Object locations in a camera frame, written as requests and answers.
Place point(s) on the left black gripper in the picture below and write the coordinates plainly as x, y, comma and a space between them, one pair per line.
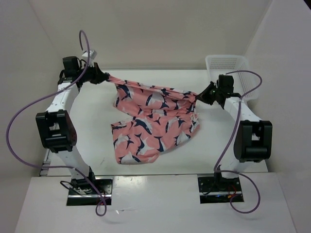
98, 76

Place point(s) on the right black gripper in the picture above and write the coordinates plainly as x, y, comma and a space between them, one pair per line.
204, 96

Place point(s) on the pink shark print shorts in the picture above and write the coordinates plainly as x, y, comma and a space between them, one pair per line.
160, 119

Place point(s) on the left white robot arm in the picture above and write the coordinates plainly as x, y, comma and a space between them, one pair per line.
56, 130

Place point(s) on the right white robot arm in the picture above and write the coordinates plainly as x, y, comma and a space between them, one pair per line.
251, 138

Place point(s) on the white plastic basket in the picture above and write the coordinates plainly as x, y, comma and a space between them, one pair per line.
238, 67

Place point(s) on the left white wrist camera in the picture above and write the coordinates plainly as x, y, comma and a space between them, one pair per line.
89, 55

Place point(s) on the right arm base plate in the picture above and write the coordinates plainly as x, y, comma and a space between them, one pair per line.
213, 189

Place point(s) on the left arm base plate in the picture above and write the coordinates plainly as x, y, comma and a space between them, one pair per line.
88, 196

